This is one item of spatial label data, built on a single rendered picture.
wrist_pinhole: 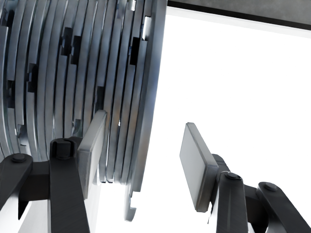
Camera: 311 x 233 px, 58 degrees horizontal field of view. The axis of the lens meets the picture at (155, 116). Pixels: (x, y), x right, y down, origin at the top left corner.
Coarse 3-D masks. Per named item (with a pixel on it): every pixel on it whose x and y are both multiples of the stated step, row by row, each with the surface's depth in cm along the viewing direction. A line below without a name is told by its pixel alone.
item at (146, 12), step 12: (144, 0) 27; (144, 12) 26; (144, 24) 49; (144, 48) 26; (144, 60) 26; (132, 96) 26; (132, 108) 26; (132, 120) 26; (132, 132) 27; (132, 144) 28; (120, 180) 33
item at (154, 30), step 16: (160, 0) 20; (160, 16) 20; (144, 32) 42; (160, 32) 19; (160, 48) 19; (160, 64) 19; (144, 80) 22; (144, 96) 19; (144, 112) 19; (144, 128) 19; (144, 144) 20; (144, 160) 20; (128, 176) 31; (128, 192) 25; (128, 208) 24
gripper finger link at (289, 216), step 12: (264, 192) 13; (276, 192) 14; (264, 204) 13; (276, 204) 13; (288, 204) 13; (276, 216) 12; (288, 216) 12; (300, 216) 12; (252, 228) 14; (264, 228) 14; (276, 228) 12; (288, 228) 11; (300, 228) 11
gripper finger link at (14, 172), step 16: (16, 160) 12; (32, 160) 13; (0, 176) 11; (16, 176) 11; (0, 192) 10; (16, 192) 11; (0, 208) 10; (16, 208) 11; (0, 224) 10; (16, 224) 11
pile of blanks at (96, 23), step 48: (0, 0) 25; (48, 0) 28; (96, 0) 26; (0, 48) 24; (48, 48) 25; (96, 48) 25; (0, 96) 25; (48, 96) 25; (96, 96) 26; (0, 144) 29; (48, 144) 27
